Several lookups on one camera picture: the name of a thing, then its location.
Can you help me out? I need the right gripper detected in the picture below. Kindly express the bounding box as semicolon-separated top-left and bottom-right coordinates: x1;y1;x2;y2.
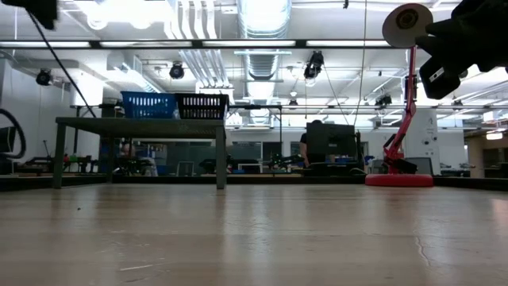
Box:
414;0;508;101

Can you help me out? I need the black mesh basket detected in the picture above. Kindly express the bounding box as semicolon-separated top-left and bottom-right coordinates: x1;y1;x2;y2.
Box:
174;92;230;121

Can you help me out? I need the blue plastic basket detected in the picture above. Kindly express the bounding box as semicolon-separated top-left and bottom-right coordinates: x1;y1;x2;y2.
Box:
120;91;178;120

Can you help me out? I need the red desk lamp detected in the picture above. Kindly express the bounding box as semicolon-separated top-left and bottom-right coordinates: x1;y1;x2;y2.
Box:
364;2;435;188

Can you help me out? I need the black computer monitor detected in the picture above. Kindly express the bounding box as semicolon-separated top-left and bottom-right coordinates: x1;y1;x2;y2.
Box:
306;122;357;164

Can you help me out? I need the person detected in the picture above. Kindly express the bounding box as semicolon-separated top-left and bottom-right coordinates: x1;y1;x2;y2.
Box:
298;118;325;168
117;142;159;177

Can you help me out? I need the dark background workbench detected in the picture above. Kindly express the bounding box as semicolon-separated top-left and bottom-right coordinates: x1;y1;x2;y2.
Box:
14;138;100;177

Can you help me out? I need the thin black cable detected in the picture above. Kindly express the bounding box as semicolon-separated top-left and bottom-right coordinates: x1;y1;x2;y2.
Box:
25;10;98;119

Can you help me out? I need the thick black looped cable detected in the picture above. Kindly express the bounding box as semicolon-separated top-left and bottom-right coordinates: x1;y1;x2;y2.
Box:
0;108;28;160

